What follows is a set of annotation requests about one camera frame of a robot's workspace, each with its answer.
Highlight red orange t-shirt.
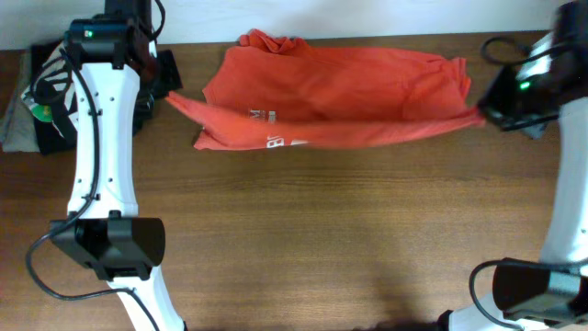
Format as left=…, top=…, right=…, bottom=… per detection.
left=168, top=29, right=483, bottom=151

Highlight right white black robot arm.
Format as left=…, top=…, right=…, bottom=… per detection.
left=429, top=0, right=587, bottom=331

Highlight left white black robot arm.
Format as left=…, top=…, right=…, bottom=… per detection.
left=49, top=1, right=187, bottom=330

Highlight black folded garment underneath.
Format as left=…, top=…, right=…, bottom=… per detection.
left=29, top=40, right=153, bottom=156

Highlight black folded shirt white letters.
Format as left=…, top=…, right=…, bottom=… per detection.
left=28, top=43, right=155, bottom=139

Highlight white green printed folded garment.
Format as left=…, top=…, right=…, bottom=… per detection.
left=21, top=87, right=72, bottom=139

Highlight grey beige folded garment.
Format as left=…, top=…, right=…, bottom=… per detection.
left=1, top=51, right=40, bottom=153

